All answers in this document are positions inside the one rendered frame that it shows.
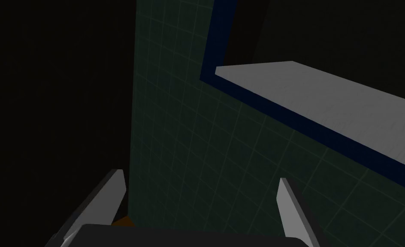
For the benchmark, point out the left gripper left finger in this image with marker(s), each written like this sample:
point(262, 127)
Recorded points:
point(103, 202)

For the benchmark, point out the pale grey door leaf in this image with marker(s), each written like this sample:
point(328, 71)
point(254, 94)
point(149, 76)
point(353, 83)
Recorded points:
point(333, 103)

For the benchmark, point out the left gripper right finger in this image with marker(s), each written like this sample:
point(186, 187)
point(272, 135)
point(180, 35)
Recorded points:
point(291, 212)

